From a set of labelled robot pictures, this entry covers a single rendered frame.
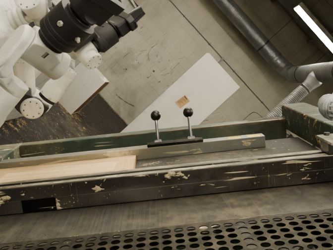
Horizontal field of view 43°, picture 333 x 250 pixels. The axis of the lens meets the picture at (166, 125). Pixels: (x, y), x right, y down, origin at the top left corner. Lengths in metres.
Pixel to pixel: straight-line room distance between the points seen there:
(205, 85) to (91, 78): 2.02
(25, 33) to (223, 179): 0.58
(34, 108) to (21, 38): 0.63
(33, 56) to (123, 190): 0.40
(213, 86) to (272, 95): 4.71
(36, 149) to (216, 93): 3.61
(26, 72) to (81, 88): 5.03
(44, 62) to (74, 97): 5.62
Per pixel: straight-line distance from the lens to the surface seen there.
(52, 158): 1.54
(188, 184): 1.08
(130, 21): 1.50
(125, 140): 1.74
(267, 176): 1.11
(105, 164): 1.43
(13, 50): 0.90
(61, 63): 0.93
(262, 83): 9.72
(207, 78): 5.16
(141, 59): 9.60
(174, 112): 5.16
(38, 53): 0.91
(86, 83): 6.48
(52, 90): 1.51
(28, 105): 1.50
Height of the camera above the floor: 1.57
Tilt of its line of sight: 5 degrees down
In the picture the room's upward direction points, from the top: 48 degrees clockwise
